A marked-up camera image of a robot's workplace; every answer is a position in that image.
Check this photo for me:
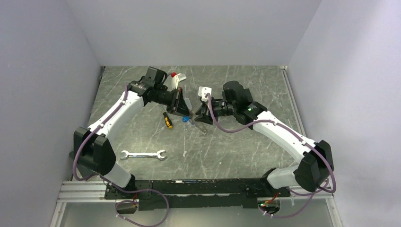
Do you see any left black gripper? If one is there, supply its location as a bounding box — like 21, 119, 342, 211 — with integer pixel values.
154, 87, 192, 119

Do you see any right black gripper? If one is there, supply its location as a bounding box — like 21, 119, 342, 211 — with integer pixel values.
195, 96, 236, 125

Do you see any blue key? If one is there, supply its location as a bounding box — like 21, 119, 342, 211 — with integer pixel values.
182, 116, 190, 123

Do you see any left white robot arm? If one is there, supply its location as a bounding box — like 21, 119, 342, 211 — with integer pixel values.
71, 67, 192, 199

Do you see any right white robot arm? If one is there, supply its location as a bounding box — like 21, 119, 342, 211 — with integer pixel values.
195, 81, 336, 196

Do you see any small grey white box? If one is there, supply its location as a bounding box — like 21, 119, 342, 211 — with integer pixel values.
184, 97, 192, 111

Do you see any yellow black screwdriver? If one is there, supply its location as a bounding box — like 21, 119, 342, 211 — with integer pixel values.
160, 104, 173, 129

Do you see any silver open-end wrench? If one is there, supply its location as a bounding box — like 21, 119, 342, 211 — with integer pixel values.
120, 150, 167, 161

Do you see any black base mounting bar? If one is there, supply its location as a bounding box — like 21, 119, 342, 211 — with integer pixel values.
105, 178, 290, 211

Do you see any black flat plate left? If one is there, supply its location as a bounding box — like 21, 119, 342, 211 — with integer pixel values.
69, 151, 96, 181

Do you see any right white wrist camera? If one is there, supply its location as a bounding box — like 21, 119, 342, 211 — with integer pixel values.
198, 87, 212, 102

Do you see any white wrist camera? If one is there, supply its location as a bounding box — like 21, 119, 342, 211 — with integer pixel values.
171, 71, 187, 90
198, 87, 212, 102

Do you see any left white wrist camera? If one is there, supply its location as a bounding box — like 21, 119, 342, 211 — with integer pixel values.
171, 71, 187, 90

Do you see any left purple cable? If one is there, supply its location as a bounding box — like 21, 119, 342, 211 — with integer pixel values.
72, 84, 170, 227

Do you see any purple cable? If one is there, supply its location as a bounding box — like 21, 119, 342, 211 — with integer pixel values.
205, 93, 337, 219
72, 84, 170, 227

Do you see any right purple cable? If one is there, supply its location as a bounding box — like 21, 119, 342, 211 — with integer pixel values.
205, 93, 337, 219

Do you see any aluminium rail frame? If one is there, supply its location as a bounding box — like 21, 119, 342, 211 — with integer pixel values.
57, 66, 340, 227

